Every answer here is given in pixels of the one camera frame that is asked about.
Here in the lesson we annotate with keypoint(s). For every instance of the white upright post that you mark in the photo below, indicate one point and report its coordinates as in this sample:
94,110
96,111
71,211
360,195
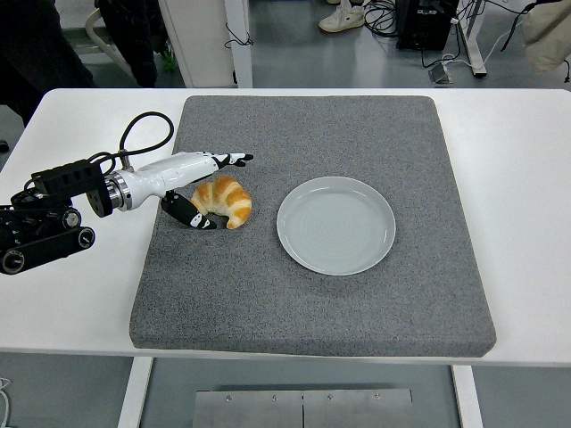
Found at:
238,58

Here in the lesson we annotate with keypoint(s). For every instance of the black computer tower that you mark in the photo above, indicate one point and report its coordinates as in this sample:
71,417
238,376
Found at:
424,22

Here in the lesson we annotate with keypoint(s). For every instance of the white table leg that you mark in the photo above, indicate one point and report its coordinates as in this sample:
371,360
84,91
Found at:
467,397
134,392

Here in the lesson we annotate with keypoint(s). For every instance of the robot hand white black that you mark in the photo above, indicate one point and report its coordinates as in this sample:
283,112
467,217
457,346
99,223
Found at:
169,174

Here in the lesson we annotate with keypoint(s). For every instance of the white chair frame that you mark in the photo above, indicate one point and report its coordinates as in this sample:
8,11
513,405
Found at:
90,24

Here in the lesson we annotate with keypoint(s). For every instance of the beige cloth bag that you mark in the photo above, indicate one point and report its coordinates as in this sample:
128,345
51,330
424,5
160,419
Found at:
546,35

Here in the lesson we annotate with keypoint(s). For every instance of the small green object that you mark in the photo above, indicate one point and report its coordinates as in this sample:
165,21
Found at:
168,62

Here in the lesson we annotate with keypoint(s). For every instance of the person's leg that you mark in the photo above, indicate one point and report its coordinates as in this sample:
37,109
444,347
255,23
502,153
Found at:
129,35
27,44

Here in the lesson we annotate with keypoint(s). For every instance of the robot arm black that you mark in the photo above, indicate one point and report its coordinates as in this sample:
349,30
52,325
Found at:
44,247

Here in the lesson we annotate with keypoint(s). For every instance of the black caster wheel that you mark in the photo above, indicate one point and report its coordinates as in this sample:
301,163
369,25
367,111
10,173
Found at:
2,146

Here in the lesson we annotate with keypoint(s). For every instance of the grey round plate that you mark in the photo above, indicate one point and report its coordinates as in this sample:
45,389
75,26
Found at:
334,232

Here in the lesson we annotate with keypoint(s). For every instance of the golden croissant bread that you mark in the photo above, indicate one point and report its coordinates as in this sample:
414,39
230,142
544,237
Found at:
225,200

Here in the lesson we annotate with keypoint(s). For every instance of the grey felt mat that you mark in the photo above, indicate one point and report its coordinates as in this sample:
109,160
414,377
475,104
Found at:
312,312

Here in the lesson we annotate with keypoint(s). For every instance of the person's white shoe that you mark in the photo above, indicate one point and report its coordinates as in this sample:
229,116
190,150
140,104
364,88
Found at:
341,18

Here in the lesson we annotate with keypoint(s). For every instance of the grey metal plate with screws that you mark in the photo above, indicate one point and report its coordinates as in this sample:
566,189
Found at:
267,408

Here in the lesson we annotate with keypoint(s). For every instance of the white desk leg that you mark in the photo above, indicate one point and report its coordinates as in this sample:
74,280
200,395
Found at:
474,40

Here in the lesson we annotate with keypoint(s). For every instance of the white cabinet panel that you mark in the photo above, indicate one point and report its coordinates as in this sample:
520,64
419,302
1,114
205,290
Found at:
201,27

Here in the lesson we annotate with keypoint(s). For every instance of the grey foot pedal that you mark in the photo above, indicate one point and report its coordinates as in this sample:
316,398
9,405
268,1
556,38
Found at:
441,73

